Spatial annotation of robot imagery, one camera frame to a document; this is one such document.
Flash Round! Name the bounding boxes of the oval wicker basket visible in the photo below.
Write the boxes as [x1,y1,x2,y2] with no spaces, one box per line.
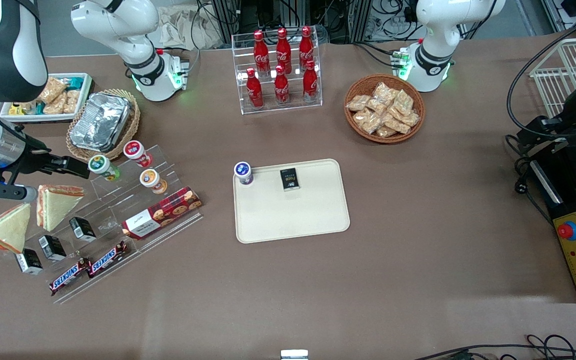
[65,88,142,162]

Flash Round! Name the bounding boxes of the clear acrylic bottle rack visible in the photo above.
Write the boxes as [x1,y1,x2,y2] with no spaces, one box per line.
[231,30,323,116]

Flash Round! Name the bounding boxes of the black machine base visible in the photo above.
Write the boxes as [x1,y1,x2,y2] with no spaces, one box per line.
[529,117,576,305]

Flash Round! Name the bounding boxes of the white wire basket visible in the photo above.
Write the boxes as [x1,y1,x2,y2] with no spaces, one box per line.
[528,35,576,119]

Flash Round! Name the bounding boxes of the red cola bottle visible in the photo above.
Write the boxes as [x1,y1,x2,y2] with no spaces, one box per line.
[298,26,316,71]
[253,30,271,77]
[302,60,320,104]
[273,65,291,106]
[245,68,264,110]
[275,27,293,75]

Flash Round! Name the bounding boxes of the black cable with plug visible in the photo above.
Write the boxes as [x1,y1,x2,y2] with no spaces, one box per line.
[504,134,553,213]

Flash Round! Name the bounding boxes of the long black cable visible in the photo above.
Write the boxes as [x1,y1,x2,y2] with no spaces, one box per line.
[412,342,576,360]

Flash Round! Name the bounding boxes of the small black box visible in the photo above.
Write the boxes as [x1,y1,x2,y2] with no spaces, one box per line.
[279,167,303,193]
[38,234,67,262]
[68,216,98,243]
[14,248,44,276]

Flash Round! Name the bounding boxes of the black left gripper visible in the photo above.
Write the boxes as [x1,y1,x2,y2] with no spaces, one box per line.
[517,81,576,149]

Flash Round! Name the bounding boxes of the beige plastic tray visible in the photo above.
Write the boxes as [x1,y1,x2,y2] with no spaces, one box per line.
[232,158,351,245]

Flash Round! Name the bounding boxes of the thick black cable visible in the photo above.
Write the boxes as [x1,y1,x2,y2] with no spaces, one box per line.
[506,10,576,142]

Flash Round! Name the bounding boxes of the looped black cable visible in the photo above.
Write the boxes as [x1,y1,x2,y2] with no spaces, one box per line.
[524,333,576,360]

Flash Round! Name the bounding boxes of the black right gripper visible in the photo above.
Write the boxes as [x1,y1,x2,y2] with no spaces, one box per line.
[17,136,91,180]

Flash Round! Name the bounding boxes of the clear acrylic stepped display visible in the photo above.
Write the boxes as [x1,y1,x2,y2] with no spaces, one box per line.
[0,144,205,305]

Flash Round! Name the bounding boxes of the Snickers chocolate bar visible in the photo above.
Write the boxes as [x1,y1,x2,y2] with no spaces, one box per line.
[48,257,92,297]
[86,240,130,279]

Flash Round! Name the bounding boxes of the white rectangular bin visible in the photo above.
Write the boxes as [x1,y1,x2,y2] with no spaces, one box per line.
[0,73,94,124]

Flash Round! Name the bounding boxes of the green lid yogurt cup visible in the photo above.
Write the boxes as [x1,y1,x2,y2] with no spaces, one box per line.
[87,154,122,183]

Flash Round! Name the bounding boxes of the blue lid yogurt cup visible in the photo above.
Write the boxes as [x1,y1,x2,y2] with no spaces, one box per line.
[233,161,255,187]

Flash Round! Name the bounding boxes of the metal equipment rack with cables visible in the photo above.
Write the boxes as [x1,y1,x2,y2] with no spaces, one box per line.
[197,0,420,45]

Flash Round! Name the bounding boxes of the red lid yogurt cup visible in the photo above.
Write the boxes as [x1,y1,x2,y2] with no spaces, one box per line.
[122,140,153,169]

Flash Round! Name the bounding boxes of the red cookie box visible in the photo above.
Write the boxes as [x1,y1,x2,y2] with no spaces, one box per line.
[120,186,203,241]

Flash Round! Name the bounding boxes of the silver foil container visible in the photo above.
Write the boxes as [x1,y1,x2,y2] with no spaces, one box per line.
[69,92,134,154]

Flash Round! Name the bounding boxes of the round brown wicker basket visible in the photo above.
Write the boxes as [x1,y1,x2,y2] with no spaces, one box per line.
[344,74,426,145]

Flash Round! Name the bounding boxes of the orange lid yogurt cup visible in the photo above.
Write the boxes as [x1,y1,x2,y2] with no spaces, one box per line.
[139,168,168,195]

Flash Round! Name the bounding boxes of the beige crumpled cloth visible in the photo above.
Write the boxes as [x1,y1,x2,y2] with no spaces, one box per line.
[159,4,225,51]

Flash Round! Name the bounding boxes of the triangle sandwich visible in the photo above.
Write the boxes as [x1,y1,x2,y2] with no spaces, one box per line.
[36,184,86,233]
[0,202,33,255]

